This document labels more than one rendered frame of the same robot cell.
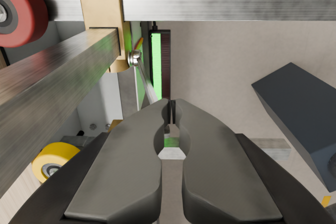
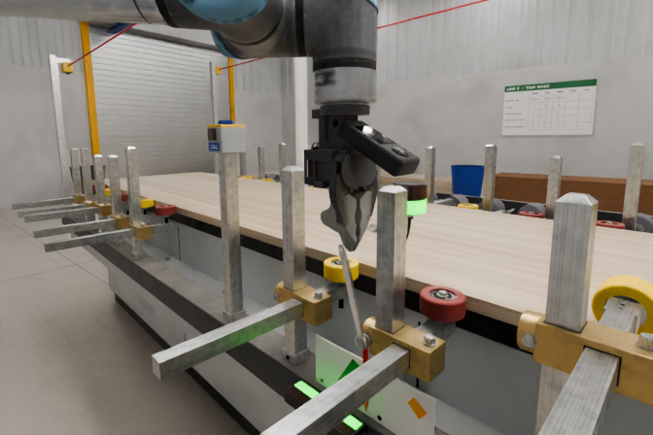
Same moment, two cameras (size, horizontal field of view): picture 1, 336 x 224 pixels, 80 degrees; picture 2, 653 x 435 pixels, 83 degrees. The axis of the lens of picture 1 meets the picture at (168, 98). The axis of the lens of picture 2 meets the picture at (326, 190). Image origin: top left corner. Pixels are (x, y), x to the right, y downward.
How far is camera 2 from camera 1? 0.49 m
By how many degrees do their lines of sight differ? 62
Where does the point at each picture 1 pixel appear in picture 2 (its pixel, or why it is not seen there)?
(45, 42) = not seen: hidden behind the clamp
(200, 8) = (360, 375)
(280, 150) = (171, 356)
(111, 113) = not seen: hidden behind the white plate
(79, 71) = (387, 257)
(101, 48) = (389, 290)
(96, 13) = (409, 332)
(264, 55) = not seen: outside the picture
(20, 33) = (425, 293)
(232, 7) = (341, 390)
